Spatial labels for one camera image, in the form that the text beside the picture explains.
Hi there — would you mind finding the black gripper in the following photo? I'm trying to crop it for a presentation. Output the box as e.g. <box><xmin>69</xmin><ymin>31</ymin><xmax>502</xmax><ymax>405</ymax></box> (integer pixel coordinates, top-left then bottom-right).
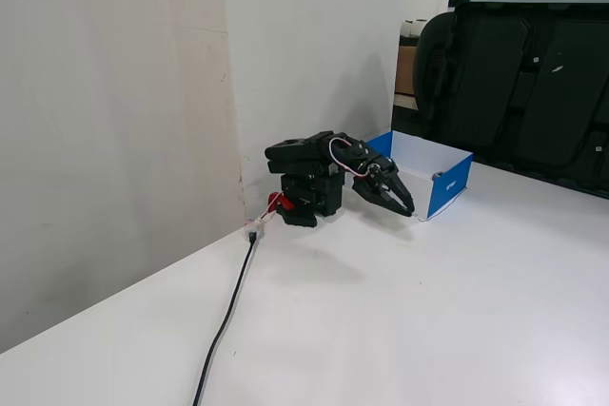
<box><xmin>350</xmin><ymin>152</ymin><xmax>417</xmax><ymax>218</ymax></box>

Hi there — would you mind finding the blue cardboard box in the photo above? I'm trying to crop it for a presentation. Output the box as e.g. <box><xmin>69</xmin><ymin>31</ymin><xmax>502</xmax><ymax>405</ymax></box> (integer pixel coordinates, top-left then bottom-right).
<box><xmin>364</xmin><ymin>129</ymin><xmax>475</xmax><ymax>223</ymax></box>

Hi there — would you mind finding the brown cardboard box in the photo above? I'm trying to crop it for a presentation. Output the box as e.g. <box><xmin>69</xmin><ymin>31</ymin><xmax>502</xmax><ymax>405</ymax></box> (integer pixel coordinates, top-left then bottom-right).
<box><xmin>394</xmin><ymin>43</ymin><xmax>422</xmax><ymax>98</ymax></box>

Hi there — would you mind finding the red table clamp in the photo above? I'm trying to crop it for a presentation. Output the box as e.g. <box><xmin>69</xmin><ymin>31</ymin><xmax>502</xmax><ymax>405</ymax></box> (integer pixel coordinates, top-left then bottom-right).
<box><xmin>267</xmin><ymin>191</ymin><xmax>293</xmax><ymax>213</ymax></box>

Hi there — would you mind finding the black office chair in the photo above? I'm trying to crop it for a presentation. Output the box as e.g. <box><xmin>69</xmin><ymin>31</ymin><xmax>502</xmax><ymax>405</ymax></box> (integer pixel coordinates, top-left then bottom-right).
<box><xmin>411</xmin><ymin>10</ymin><xmax>482</xmax><ymax>142</ymax></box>

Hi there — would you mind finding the red white power lead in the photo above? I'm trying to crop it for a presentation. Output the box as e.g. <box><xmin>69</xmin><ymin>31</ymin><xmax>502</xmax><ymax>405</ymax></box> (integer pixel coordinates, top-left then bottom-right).
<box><xmin>258</xmin><ymin>195</ymin><xmax>281</xmax><ymax>225</ymax></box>

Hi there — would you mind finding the large black padded seat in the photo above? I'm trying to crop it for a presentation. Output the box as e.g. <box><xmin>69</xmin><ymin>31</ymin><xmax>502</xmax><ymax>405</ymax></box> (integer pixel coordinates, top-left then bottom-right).
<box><xmin>446</xmin><ymin>0</ymin><xmax>609</xmax><ymax>202</ymax></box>

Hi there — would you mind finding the white red servo wire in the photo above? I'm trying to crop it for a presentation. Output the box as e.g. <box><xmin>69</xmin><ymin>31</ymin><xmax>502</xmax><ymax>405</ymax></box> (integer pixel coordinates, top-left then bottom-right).
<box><xmin>326</xmin><ymin>136</ymin><xmax>368</xmax><ymax>181</ymax></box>

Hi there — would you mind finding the white cable connector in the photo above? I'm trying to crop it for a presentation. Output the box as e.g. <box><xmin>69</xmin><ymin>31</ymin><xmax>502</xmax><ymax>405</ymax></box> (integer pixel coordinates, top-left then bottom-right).
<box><xmin>241</xmin><ymin>217</ymin><xmax>268</xmax><ymax>242</ymax></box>

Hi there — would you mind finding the black power cable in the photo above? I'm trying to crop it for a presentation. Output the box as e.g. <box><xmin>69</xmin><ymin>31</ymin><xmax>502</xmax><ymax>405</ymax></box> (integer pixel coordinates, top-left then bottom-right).
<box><xmin>191</xmin><ymin>230</ymin><xmax>261</xmax><ymax>406</ymax></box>

